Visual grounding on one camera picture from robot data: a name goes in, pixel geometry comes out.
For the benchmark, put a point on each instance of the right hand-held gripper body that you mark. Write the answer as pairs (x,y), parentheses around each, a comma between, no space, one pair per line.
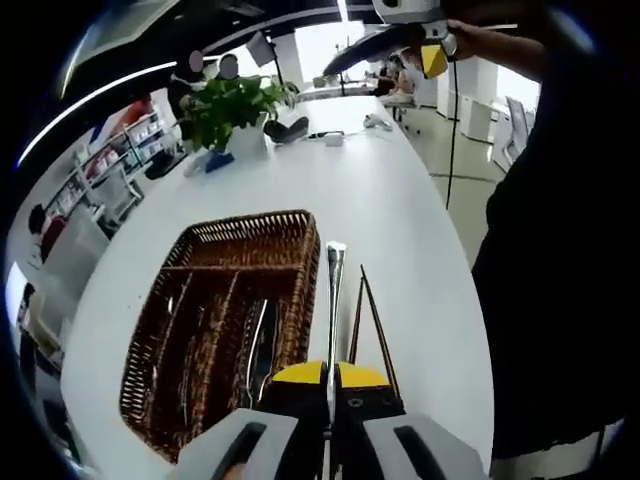
(407,12)

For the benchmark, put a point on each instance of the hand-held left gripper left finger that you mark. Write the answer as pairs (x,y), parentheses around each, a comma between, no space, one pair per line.
(280,425)

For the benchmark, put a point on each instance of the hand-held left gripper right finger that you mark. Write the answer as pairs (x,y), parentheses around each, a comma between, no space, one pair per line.
(380,425)

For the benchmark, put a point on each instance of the brown chopstick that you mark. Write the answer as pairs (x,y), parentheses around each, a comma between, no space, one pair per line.
(382,340)

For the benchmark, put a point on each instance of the steel knife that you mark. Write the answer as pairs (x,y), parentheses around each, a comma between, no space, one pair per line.
(256,340)

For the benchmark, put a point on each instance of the pile of steel cutlery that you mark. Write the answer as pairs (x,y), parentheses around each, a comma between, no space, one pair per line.
(356,325)

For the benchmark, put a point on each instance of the steel spoon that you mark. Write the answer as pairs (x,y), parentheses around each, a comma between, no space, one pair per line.
(170,307)

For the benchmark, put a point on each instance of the brown wicker storage tray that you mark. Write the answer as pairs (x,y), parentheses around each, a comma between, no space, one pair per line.
(225,240)

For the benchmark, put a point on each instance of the white storage shelves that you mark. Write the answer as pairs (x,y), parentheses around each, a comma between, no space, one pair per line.
(115,145)

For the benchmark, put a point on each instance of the person's right hand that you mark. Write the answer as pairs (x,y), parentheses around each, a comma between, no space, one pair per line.
(467,40)

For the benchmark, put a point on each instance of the person's left hand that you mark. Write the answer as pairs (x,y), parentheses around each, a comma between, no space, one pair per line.
(234,472)

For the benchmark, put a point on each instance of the black light stand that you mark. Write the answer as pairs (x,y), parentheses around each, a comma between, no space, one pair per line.
(341,50)

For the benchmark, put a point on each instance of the white handheld device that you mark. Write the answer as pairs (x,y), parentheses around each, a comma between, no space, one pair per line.
(377,121)

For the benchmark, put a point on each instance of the white power adapter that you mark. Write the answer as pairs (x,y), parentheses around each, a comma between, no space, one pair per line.
(334,138)

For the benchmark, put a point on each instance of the white softbox light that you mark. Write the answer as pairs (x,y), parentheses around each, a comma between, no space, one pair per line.
(259,47)

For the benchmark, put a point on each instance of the black curved object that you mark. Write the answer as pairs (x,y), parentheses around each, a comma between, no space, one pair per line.
(287,131)

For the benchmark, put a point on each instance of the green potted plant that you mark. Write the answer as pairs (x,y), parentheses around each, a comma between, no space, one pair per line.
(230,105)

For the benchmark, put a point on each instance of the blue packet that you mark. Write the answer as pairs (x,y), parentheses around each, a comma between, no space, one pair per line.
(215,161)

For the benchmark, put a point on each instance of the person in dark clothes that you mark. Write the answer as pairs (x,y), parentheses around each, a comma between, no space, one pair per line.
(550,250)

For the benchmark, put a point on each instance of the frosted desk partition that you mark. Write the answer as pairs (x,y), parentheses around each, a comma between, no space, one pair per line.
(70,260)

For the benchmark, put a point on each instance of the long ceiling light strip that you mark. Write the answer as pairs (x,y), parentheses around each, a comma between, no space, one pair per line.
(100,92)

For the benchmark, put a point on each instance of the grey mesh office chair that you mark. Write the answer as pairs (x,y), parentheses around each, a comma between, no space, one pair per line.
(117,192)

